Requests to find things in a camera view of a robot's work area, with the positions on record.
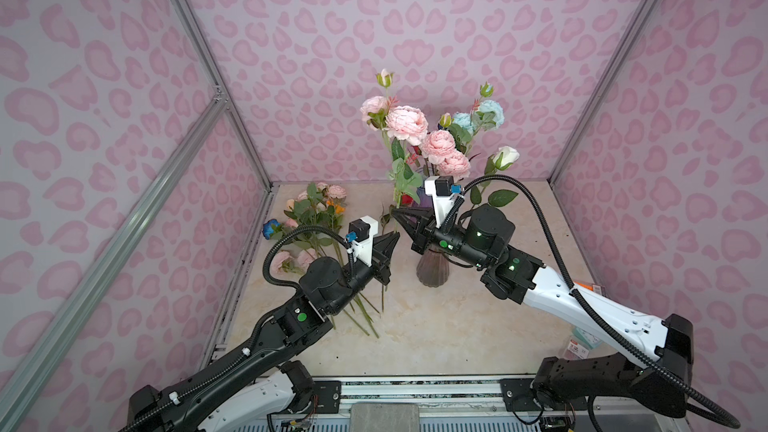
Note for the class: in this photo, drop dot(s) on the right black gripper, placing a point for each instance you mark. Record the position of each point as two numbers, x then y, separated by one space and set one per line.
424 232

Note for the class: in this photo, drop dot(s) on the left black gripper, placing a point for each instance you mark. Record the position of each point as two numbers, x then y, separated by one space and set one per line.
380 260

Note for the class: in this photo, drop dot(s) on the small red rose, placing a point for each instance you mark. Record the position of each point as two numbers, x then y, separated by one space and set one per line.
386 217

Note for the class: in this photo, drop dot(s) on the smoky pink glass vase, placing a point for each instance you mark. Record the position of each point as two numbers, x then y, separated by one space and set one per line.
433 269

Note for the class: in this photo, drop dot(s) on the pink carnation sprig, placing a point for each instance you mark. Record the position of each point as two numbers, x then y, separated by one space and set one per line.
440 153

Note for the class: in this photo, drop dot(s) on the pink flower sprig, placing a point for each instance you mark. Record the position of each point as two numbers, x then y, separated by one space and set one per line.
398 126

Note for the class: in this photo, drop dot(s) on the light blue flower sprig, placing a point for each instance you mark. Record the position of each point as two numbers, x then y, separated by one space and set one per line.
486 114

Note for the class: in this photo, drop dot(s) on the white rose long stem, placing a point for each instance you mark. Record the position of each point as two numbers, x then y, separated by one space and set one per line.
496 163

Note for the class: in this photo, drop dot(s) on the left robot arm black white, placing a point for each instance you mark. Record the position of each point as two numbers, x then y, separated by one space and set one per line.
282 333

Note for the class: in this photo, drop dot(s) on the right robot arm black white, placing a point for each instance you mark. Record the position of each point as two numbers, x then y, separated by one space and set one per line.
646 346

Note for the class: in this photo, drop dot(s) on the pink flower sprig low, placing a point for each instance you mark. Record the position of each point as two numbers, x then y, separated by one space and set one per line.
287 262

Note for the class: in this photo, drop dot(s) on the small clock card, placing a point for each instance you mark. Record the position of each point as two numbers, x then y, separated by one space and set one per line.
580 344

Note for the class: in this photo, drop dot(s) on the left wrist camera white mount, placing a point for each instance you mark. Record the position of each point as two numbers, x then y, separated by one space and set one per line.
360 237

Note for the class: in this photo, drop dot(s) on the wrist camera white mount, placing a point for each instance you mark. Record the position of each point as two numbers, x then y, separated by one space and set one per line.
443 192
360 237

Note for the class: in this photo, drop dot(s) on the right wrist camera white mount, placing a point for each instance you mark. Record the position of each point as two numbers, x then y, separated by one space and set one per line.
443 192

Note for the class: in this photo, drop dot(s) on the blue flower at wall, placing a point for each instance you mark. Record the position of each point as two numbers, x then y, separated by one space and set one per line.
272 229

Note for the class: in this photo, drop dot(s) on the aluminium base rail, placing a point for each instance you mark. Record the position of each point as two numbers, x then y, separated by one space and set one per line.
468 403

